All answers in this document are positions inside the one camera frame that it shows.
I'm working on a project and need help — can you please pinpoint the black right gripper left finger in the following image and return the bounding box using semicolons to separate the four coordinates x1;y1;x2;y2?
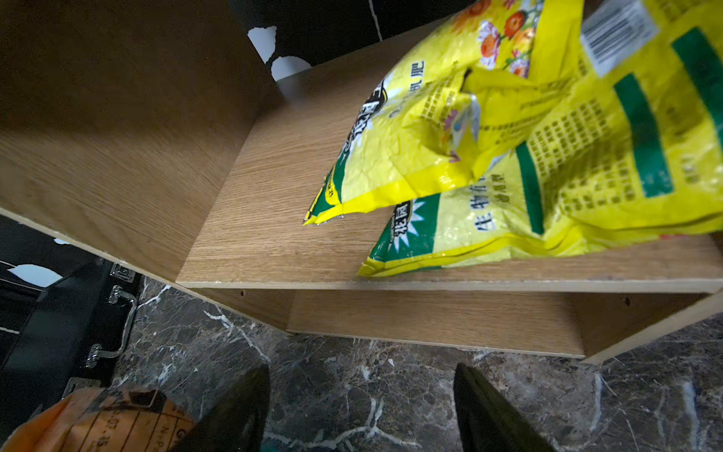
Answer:
171;365;270;452

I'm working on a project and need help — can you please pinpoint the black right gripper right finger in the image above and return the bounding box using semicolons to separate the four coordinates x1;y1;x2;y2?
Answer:
453;363;554;452

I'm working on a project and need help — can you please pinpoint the orange white fertilizer packet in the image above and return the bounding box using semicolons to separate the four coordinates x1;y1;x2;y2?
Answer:
1;388;196;452

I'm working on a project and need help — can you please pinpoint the yellow green fertilizer packet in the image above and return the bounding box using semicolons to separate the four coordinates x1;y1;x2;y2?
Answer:
305;1;584;225
360;1;722;277

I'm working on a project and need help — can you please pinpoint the wooden two-tier shelf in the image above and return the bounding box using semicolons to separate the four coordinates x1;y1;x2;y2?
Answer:
1;1;722;363

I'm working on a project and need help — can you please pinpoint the black ribbed aluminium case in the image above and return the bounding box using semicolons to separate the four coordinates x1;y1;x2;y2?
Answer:
1;258;140;440

